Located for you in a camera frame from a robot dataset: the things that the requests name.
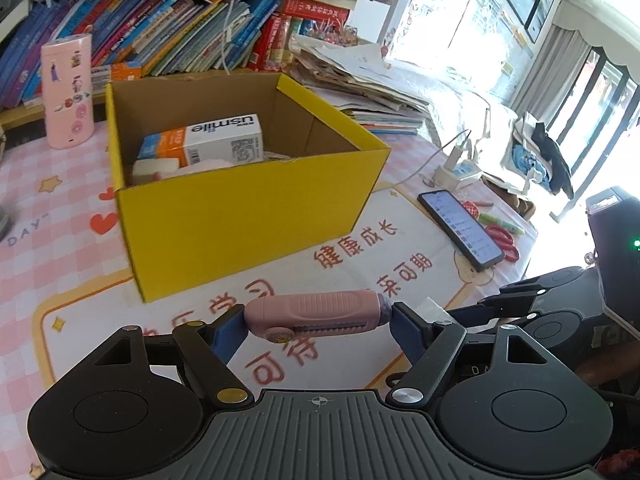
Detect pink utility knife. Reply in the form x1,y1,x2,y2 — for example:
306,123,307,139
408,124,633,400
244,290,393,344

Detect cream foam cube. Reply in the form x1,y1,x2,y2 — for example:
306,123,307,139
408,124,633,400
131,158,180,185

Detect usmile white orange box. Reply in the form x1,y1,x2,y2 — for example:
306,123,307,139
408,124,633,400
138,114,264,167

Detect pink plush pig toy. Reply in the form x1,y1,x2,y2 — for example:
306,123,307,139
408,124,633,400
152,159,233,181

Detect red scissors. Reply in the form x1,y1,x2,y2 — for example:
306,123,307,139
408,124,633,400
462,202,525,263

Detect black smartphone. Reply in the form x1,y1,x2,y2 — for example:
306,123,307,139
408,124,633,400
416,190,504,272

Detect white desk mat with text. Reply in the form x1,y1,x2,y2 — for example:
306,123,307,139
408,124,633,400
34,191,494,392

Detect white power strip charger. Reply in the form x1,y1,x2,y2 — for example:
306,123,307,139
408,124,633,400
433,130,482,192

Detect yellow cardboard box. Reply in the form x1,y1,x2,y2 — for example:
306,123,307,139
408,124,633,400
105,72,390,302

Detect stack of papers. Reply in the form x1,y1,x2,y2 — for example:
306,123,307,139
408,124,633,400
285,35,437,139

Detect pink sticker cylinder canister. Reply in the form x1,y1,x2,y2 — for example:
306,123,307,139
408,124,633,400
41,34,94,150

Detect row of children's books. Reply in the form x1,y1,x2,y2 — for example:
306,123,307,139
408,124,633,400
1,0,355,109

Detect white charging cable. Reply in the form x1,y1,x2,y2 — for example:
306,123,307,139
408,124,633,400
219,0,241,74

